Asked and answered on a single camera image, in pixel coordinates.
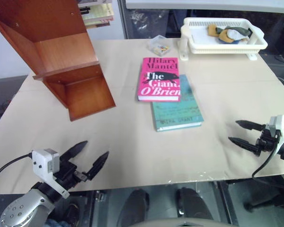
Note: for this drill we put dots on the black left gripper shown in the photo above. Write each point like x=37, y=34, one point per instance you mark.
x=67, y=173

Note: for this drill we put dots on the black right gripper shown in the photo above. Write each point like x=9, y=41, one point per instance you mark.
x=266, y=142

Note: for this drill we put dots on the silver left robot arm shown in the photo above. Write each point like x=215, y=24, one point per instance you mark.
x=26, y=208

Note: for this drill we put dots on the teal hardcover book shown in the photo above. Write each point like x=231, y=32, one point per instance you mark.
x=177, y=116

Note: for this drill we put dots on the pink hardcover book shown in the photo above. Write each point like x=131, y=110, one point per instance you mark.
x=156, y=89

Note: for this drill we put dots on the brown wooden bookshelf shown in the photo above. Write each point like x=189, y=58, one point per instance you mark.
x=61, y=59

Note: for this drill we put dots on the beige table cover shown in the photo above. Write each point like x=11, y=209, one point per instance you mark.
x=132, y=146

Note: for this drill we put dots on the black chair base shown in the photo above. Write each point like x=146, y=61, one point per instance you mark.
x=269, y=201

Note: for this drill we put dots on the dark rounded shape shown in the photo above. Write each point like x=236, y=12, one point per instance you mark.
x=194, y=205

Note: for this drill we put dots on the blue cloth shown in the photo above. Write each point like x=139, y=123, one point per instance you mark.
x=224, y=41

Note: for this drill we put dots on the white cloth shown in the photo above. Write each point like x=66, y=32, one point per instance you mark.
x=234, y=35

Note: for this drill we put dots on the dark green cloth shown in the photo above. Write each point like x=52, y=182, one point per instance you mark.
x=242, y=31

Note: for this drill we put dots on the white plastic basket tray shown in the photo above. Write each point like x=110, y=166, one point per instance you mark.
x=201, y=35

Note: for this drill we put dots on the mustard yellow cloth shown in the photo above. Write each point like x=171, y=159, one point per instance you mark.
x=212, y=29

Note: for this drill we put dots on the small clear plastic box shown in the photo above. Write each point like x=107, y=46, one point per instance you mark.
x=159, y=43

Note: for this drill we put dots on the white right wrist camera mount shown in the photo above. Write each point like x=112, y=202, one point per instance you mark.
x=278, y=125

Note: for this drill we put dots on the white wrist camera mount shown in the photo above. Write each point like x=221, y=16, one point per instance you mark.
x=41, y=160
x=278, y=125

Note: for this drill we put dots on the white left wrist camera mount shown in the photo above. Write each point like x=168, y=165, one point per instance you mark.
x=41, y=160

